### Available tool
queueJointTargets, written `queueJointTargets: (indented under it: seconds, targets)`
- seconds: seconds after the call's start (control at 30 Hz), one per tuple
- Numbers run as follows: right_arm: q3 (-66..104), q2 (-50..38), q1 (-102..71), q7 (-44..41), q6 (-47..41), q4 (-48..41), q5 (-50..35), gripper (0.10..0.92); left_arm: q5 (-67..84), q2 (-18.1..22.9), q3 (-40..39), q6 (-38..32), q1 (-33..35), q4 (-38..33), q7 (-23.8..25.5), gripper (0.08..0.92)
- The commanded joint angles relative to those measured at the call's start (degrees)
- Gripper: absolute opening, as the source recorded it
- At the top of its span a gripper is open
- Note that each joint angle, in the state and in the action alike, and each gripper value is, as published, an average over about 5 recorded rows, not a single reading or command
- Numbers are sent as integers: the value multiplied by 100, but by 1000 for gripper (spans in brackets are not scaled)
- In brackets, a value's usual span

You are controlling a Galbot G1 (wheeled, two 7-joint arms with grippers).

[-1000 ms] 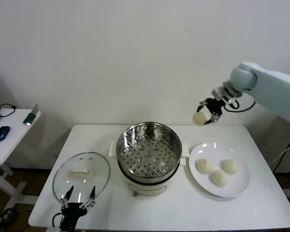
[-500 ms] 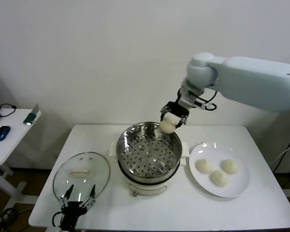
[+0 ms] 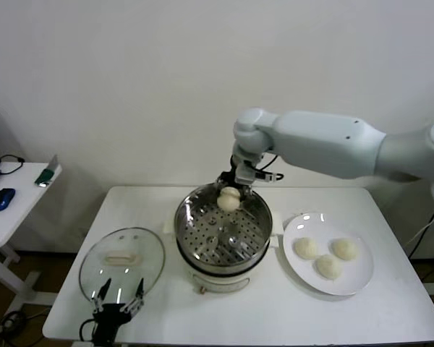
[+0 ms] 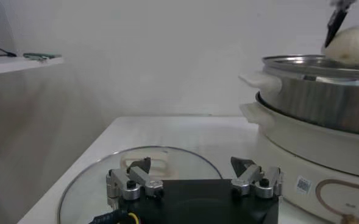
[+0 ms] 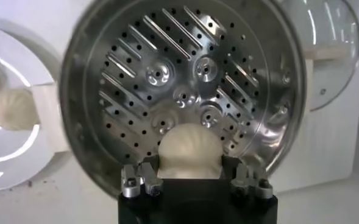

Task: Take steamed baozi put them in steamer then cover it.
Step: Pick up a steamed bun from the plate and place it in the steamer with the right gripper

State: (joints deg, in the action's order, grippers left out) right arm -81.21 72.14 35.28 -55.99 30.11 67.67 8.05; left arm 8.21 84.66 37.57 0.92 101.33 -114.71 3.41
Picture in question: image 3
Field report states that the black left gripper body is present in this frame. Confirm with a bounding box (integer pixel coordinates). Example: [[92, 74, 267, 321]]
[[91, 304, 133, 343]]

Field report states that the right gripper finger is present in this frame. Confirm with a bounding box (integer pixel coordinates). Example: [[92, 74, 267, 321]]
[[216, 171, 237, 190], [238, 182, 255, 205]]

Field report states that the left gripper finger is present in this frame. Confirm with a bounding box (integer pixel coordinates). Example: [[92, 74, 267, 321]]
[[119, 277, 146, 314], [90, 277, 112, 313]]

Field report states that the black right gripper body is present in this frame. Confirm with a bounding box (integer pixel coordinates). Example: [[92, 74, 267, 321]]
[[226, 153, 240, 179]]

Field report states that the white steamed baozi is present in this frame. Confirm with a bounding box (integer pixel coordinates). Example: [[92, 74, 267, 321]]
[[331, 238, 359, 262], [216, 187, 242, 213], [313, 254, 343, 281], [293, 237, 320, 260]]

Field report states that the glass pot lid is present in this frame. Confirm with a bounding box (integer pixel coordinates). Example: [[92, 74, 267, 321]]
[[78, 226, 166, 302]]

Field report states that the steel steamer basket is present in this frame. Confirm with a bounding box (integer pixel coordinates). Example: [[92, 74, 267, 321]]
[[162, 182, 284, 270]]

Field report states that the white electric cooking pot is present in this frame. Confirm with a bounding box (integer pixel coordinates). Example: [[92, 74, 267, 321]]
[[176, 234, 281, 295]]

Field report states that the white side desk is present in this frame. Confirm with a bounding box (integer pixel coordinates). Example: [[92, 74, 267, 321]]
[[0, 161, 64, 316]]

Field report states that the green and white tool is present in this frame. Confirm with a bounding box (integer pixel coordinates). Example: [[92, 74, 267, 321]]
[[34, 155, 61, 189]]

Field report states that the white oval plate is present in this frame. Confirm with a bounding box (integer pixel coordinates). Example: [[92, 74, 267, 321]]
[[282, 212, 375, 297]]

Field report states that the blue computer mouse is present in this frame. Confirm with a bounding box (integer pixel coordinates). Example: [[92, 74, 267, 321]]
[[0, 188, 17, 213]]

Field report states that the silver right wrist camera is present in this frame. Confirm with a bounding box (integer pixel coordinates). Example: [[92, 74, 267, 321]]
[[235, 163, 286, 184]]

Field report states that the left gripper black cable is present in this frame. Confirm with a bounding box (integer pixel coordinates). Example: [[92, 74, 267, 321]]
[[80, 317, 97, 343]]

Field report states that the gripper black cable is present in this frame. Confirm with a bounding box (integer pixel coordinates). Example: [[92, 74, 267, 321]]
[[80, 317, 97, 343], [255, 153, 281, 171]]

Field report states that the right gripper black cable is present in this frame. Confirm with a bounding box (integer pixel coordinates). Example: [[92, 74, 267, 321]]
[[255, 153, 281, 171]]

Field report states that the black floor cable bundle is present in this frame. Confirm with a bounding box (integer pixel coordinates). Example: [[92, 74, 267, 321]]
[[0, 309, 50, 338]]

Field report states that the black desk cable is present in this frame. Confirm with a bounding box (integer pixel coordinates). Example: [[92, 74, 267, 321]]
[[0, 155, 26, 177]]

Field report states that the white wall power cable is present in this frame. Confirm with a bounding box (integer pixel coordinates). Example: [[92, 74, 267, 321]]
[[406, 209, 434, 251]]

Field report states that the black wall power cable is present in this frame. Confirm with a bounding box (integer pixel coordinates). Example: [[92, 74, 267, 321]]
[[408, 206, 434, 258]]

